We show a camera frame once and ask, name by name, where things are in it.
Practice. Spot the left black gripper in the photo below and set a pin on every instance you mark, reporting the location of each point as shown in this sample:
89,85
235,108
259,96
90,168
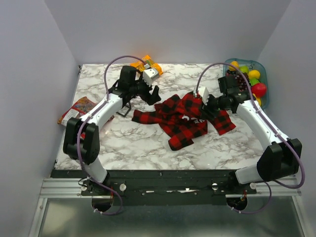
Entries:
152,98

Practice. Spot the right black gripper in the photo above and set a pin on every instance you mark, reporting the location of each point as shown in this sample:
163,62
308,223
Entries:
205,109

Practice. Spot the red black plaid shirt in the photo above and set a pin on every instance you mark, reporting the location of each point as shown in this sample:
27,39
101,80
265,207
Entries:
181,119

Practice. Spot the black square frame brooch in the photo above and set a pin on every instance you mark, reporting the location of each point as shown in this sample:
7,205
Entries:
125,110

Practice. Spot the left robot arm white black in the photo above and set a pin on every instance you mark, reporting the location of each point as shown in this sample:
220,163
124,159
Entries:
81,141

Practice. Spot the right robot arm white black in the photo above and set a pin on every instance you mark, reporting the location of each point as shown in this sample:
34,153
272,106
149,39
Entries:
280,153

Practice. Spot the dark purple toy grapes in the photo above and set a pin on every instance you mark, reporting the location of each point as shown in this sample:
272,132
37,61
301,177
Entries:
240,80

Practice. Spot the orange snack bag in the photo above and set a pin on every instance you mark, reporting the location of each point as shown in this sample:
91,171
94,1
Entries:
147,63

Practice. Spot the orange yellow toy fruit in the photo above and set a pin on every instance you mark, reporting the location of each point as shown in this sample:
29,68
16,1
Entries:
234,65

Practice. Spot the green toy fruit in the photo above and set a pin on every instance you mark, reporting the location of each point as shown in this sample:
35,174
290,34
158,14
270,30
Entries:
244,69

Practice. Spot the red toy apple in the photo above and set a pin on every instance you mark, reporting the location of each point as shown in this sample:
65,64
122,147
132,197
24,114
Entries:
259,90

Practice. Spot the yellow toy lemon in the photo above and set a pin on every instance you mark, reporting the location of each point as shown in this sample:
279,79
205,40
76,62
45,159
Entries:
254,74

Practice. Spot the teal plastic fruit bin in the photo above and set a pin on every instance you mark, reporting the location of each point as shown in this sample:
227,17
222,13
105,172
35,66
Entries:
253,65

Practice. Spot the red snack bag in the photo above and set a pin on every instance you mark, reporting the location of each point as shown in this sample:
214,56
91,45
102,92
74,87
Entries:
81,107

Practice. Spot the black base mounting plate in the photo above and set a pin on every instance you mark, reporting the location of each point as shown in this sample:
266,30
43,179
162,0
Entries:
166,187

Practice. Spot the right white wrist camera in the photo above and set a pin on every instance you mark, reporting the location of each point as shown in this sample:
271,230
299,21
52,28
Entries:
202,93

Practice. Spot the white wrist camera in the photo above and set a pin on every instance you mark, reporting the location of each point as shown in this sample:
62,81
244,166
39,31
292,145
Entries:
202,93
149,75

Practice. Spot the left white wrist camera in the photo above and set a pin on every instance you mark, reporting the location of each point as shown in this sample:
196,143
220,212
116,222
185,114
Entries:
149,75

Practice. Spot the aluminium rail frame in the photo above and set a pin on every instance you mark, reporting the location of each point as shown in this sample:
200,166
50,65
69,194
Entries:
63,212

